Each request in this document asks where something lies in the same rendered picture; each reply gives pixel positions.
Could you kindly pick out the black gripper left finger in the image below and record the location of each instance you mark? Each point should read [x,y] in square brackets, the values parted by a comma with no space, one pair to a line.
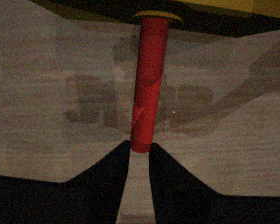
[91,197]

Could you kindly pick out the red cylinder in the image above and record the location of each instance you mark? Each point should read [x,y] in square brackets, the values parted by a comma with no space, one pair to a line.
[150,63]

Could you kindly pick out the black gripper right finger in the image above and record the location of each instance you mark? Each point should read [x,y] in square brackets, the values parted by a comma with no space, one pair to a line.
[181,198]

